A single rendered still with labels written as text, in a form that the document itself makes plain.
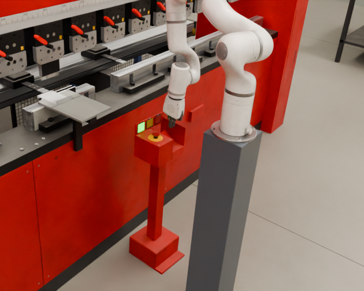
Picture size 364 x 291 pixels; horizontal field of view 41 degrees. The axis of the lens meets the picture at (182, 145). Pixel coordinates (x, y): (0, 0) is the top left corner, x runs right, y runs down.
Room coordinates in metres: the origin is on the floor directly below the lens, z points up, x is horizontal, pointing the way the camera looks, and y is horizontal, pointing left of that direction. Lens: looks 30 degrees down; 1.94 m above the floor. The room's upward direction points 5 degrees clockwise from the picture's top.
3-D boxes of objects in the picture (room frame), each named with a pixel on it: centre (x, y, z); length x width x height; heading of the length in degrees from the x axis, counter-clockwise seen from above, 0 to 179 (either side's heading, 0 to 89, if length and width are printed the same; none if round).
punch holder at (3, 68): (1.76, 0.72, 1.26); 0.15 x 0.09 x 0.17; 148
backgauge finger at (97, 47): (2.49, 0.46, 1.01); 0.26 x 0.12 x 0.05; 58
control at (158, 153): (2.08, 0.11, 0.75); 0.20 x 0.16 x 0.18; 144
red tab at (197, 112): (2.74, -0.07, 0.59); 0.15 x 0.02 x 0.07; 148
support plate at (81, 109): (1.88, 0.48, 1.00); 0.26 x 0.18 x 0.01; 58
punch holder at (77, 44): (2.10, 0.51, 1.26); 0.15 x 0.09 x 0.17; 148
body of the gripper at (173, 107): (2.10, 0.05, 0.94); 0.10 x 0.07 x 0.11; 54
